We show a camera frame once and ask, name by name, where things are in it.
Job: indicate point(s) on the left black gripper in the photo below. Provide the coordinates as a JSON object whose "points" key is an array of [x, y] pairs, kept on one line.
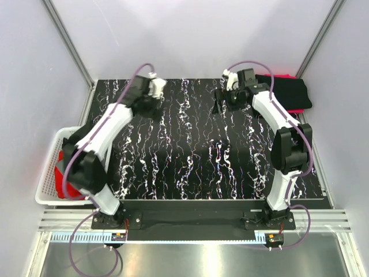
{"points": [[154, 112]]}

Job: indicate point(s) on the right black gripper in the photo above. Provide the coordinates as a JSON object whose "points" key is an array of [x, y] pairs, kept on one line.
{"points": [[237, 107]]}

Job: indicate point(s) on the black t-shirt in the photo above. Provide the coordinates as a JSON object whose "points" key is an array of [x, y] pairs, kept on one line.
{"points": [[304, 96], [221, 101]]}

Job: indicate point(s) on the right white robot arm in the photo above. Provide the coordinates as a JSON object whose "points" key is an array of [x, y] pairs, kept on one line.
{"points": [[291, 153]]}

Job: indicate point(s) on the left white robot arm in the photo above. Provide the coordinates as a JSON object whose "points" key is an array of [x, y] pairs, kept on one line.
{"points": [[85, 151]]}

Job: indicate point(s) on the folded black t-shirt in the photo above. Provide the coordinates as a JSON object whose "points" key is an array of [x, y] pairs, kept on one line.
{"points": [[304, 96]]}

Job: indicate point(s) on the white plastic basket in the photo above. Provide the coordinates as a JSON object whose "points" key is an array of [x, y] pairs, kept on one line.
{"points": [[46, 193]]}

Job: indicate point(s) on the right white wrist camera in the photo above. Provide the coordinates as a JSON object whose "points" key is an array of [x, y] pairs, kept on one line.
{"points": [[231, 79]]}

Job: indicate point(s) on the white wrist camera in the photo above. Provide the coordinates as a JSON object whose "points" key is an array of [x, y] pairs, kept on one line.
{"points": [[156, 86], [231, 79]]}

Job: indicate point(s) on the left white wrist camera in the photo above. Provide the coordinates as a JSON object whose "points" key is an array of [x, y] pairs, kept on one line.
{"points": [[156, 86]]}

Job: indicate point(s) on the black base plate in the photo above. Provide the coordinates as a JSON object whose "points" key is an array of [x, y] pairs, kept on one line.
{"points": [[194, 220]]}

